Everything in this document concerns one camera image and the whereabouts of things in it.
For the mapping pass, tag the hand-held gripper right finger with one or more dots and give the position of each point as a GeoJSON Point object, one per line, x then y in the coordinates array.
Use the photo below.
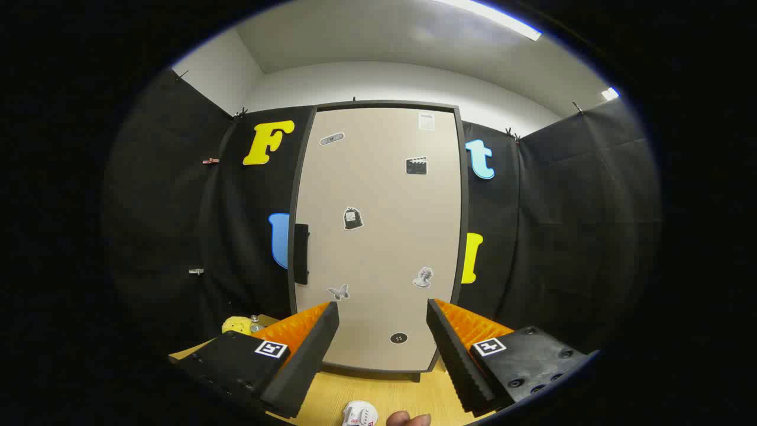
{"type": "Point", "coordinates": [455, 355]}

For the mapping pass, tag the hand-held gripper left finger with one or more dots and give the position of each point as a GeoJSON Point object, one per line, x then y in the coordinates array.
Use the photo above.
{"type": "Point", "coordinates": [307, 355]}

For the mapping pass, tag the white canvas shoe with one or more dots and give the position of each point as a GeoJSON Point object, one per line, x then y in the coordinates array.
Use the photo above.
{"type": "Point", "coordinates": [359, 413]}

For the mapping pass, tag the grey shoe cabinet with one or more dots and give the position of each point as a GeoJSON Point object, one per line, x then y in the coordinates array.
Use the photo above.
{"type": "Point", "coordinates": [384, 104]}

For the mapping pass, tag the green plastic bottle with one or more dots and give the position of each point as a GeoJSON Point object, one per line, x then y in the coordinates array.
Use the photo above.
{"type": "Point", "coordinates": [256, 325]}

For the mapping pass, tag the yellow plush toy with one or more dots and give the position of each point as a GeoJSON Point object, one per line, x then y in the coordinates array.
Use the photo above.
{"type": "Point", "coordinates": [235, 325]}

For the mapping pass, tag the black backdrop cloth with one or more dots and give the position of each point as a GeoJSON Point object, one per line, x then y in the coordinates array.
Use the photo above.
{"type": "Point", "coordinates": [562, 236]}

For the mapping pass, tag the small ceiling light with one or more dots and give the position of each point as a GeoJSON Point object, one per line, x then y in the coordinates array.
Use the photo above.
{"type": "Point", "coordinates": [610, 93]}

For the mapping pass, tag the long ceiling light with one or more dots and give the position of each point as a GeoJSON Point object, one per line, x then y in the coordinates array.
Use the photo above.
{"type": "Point", "coordinates": [502, 21]}

